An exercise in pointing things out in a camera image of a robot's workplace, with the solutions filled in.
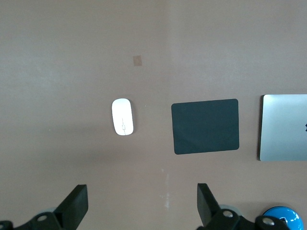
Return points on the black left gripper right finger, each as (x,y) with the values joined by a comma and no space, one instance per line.
(206,203)

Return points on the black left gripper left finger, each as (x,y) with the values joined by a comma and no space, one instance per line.
(74,206)

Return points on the white computer mouse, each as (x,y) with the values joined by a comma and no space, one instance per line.
(122,115)

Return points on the black mouse pad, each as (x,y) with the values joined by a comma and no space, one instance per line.
(205,125)

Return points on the blue desk lamp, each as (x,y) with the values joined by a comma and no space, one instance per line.
(278,211)

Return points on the silver laptop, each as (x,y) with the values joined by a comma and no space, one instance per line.
(283,129)

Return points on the brown tape patch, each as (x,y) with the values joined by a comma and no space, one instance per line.
(137,60)

